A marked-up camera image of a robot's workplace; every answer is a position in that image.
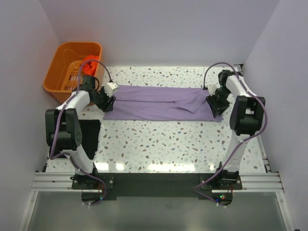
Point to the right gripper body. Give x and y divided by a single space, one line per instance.
218 100

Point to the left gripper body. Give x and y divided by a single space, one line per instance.
102 99

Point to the purple t shirt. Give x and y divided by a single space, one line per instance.
161 104

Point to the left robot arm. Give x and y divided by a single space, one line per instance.
86 173

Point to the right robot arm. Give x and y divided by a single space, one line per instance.
246 120

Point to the folded black t shirt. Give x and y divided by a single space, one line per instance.
86 134

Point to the orange t shirt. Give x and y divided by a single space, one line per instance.
89 68

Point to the orange plastic basket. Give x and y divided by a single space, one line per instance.
62 75

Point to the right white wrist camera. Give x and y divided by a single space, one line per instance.
211 89

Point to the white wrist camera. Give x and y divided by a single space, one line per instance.
211 89
110 88

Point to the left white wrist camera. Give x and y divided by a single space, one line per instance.
110 88

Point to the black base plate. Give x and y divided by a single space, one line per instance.
110 186

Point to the aluminium rail frame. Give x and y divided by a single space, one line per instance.
160 147

